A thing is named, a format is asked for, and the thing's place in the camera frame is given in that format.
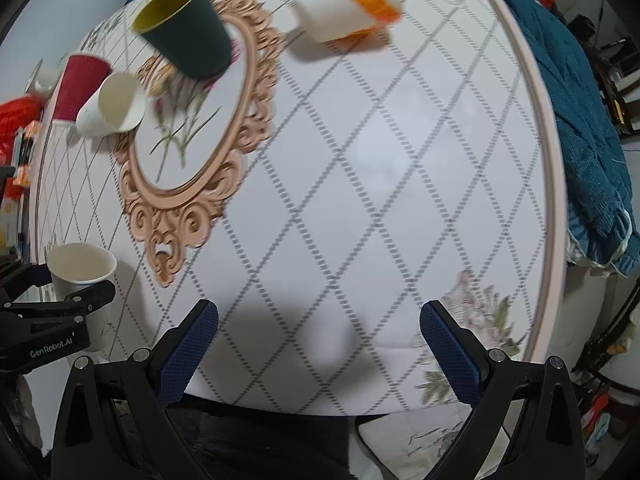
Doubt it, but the white paper cup with print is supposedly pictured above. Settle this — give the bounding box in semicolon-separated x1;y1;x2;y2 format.
47;243;117;352

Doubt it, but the white paper cup lying down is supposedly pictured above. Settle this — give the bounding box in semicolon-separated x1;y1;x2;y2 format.
75;73;146;139

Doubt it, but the red ribbed paper cup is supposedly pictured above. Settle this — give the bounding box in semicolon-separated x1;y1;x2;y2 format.
52;52;112;122

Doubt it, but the dark green cup yellow inside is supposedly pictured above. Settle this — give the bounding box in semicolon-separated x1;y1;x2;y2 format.
132;0;232;80

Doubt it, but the orange and white cup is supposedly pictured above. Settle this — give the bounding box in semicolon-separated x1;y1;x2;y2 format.
292;0;404;44

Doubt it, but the orange patterned small box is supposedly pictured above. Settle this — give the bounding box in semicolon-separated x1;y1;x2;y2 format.
12;120;42;197

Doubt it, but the blue quilted blanket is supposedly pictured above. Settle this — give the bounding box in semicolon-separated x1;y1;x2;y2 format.
504;0;639;276

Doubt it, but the red plastic bag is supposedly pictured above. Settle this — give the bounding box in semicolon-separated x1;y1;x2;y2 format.
0;94;43;166

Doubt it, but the patterned white tablecloth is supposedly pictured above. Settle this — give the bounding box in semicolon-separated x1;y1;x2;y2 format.
30;0;564;415

